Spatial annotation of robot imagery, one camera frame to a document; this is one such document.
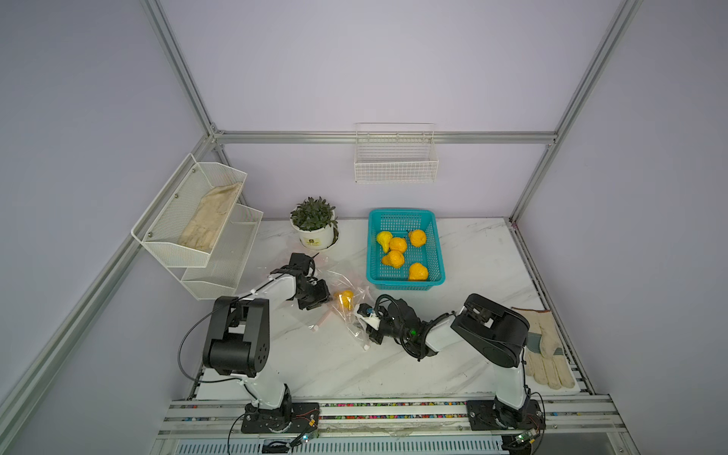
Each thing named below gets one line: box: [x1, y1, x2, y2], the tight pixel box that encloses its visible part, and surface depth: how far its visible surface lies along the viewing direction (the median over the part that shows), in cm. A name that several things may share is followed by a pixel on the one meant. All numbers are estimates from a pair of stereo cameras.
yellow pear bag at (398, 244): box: [388, 236, 407, 253], surface depth 108 cm
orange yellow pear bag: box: [409, 229, 428, 248], surface depth 110 cm
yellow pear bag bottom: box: [338, 290, 354, 311], surface depth 92 cm
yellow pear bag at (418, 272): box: [408, 262, 429, 281], surface depth 100 cm
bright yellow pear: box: [376, 231, 394, 254], surface depth 110 cm
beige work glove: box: [510, 306, 577, 390], surface depth 85 cm
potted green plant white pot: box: [290, 196, 340, 251], surface depth 101 cm
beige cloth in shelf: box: [177, 182, 243, 254], surface depth 81 cm
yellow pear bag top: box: [382, 249, 405, 269], surface depth 103 cm
